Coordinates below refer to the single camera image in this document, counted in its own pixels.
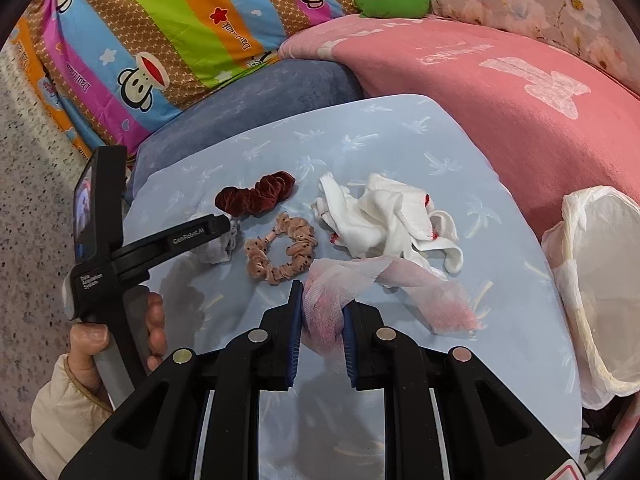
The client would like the white-lined trash bin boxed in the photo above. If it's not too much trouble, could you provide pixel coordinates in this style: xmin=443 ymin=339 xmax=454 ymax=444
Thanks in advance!
xmin=541 ymin=185 xmax=640 ymax=411

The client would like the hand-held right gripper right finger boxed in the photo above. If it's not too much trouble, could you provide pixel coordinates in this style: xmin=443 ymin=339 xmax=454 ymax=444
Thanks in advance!
xmin=342 ymin=301 xmax=583 ymax=480

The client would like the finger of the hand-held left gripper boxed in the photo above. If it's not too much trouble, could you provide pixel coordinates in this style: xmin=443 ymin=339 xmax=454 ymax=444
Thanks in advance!
xmin=202 ymin=213 xmax=236 ymax=239

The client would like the pink blanket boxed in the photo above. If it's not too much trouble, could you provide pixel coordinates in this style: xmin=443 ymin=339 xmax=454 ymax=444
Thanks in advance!
xmin=277 ymin=16 xmax=640 ymax=251

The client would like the tan dotted scrunchie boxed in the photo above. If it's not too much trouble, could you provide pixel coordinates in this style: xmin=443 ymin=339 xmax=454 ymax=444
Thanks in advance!
xmin=244 ymin=212 xmax=318 ymax=286

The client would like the person's left forearm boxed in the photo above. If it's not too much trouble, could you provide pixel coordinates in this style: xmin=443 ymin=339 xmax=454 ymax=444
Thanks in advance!
xmin=20 ymin=352 xmax=116 ymax=480

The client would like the grey scrunchie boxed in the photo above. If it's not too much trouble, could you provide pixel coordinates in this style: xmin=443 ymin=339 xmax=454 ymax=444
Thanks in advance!
xmin=195 ymin=220 xmax=241 ymax=265

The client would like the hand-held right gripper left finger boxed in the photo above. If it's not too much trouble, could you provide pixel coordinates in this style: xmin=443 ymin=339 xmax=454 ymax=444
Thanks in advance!
xmin=59 ymin=280 xmax=306 ymax=480

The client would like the pink gauze cloth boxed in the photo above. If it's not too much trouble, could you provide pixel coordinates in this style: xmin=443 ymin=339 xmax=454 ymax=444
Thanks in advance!
xmin=302 ymin=255 xmax=483 ymax=356

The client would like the striped cartoon monkey pillow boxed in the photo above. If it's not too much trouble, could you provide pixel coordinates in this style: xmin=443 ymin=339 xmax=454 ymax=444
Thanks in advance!
xmin=10 ymin=0 xmax=363 ymax=161

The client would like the dark floral cloth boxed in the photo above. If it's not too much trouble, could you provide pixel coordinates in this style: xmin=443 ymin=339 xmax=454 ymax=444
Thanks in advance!
xmin=582 ymin=410 xmax=636 ymax=480

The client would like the white stained cloth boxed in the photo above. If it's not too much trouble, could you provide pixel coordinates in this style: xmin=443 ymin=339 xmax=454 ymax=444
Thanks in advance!
xmin=312 ymin=172 xmax=465 ymax=275

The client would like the person's left hand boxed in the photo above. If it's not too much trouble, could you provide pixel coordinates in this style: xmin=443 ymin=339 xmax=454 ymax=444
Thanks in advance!
xmin=69 ymin=292 xmax=168 ymax=374

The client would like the blue-grey cushion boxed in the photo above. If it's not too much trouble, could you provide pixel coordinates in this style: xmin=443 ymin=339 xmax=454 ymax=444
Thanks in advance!
xmin=131 ymin=60 xmax=363 ymax=201

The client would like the light blue printed cloth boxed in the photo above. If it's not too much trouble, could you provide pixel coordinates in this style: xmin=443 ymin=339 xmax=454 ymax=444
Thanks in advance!
xmin=122 ymin=96 xmax=583 ymax=480

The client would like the dark red velvet scrunchie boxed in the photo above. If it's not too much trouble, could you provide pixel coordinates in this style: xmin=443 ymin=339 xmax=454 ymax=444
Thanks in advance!
xmin=215 ymin=171 xmax=297 ymax=218

